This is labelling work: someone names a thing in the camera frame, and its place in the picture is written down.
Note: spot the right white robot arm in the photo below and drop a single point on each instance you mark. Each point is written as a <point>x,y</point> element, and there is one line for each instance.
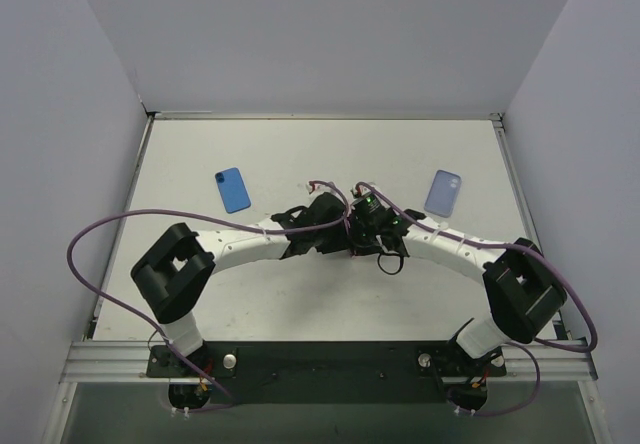
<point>522,294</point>

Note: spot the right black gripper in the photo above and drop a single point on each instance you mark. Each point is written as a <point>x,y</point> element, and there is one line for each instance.
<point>364,237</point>

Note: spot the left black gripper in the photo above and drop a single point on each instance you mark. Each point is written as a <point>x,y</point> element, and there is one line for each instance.
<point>335,237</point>

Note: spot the blue phone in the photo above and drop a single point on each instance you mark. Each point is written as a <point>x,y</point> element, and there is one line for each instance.
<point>232,190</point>

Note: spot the aluminium frame rail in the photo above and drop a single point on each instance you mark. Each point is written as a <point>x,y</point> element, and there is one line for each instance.
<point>329,256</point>

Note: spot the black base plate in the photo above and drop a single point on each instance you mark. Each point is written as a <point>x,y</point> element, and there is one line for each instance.
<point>334,372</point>

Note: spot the lavender phone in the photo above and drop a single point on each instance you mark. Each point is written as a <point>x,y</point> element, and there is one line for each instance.
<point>443,193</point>

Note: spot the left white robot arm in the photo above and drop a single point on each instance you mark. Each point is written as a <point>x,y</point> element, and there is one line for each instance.
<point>172,274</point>

